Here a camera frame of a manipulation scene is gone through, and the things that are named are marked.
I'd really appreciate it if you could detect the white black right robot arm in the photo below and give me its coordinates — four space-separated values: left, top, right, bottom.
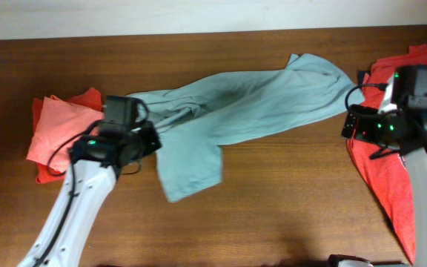
346 105 427 266

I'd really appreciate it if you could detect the folded red shirt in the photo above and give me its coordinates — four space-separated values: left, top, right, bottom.
31 87 104 185

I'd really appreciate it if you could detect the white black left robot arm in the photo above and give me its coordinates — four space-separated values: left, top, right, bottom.
19 120 161 266

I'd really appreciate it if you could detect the light blue t-shirt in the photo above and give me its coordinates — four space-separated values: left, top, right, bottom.
134 53 365 202

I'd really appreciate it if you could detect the folded pink shirt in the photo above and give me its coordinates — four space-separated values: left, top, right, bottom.
26 94 105 175

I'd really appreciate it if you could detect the red printed t-shirt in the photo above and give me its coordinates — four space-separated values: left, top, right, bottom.
345 45 427 266

